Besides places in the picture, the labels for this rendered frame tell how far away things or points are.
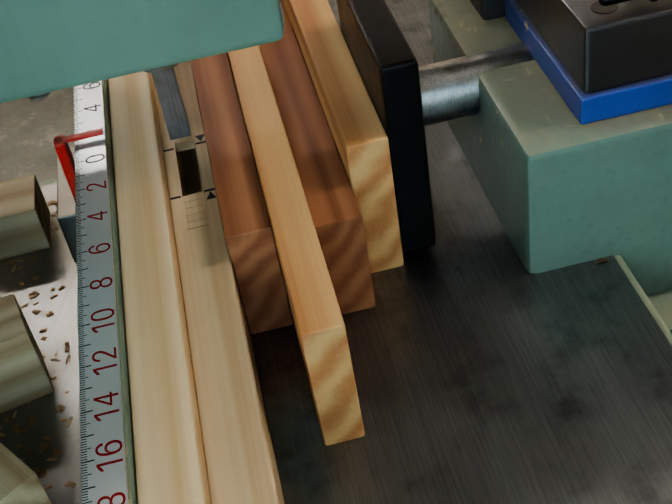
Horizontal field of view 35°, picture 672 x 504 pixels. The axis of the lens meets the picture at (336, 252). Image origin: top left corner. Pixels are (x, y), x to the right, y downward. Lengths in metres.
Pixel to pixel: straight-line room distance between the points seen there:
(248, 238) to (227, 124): 0.08
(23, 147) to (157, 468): 2.04
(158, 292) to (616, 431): 0.17
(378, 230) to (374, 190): 0.02
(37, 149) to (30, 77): 1.92
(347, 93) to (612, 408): 0.16
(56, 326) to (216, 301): 0.24
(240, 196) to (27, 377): 0.20
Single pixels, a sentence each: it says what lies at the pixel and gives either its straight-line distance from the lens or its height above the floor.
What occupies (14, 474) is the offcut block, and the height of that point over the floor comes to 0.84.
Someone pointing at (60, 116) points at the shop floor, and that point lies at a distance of 2.41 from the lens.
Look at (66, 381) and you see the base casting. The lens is 0.58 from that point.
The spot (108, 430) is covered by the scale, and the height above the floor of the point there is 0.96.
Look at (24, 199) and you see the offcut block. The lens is 0.67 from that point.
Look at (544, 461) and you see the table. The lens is 0.37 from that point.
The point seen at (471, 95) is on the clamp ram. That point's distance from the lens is 0.45.
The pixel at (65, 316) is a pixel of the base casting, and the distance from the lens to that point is 0.62.
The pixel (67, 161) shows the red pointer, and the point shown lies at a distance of 0.46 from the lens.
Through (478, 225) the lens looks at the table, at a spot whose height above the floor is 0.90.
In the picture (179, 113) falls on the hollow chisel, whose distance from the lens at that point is 0.45.
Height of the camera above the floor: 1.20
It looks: 40 degrees down
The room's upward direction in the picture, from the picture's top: 10 degrees counter-clockwise
